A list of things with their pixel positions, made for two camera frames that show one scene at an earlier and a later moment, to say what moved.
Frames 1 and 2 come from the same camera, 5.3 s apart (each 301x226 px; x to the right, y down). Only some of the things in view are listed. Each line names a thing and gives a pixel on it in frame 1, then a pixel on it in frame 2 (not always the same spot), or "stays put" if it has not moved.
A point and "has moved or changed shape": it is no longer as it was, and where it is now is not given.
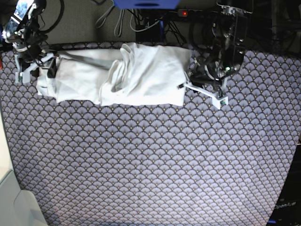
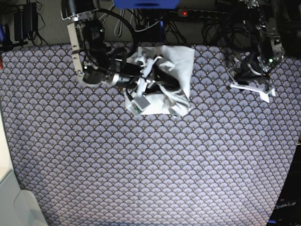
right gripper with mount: x=217 y=101 to x=264 y=92
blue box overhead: x=146 y=4 stays put
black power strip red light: x=197 y=13 stays put
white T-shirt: x=129 y=75 has moved or changed shape
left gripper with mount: x=23 y=76 to x=141 y=102
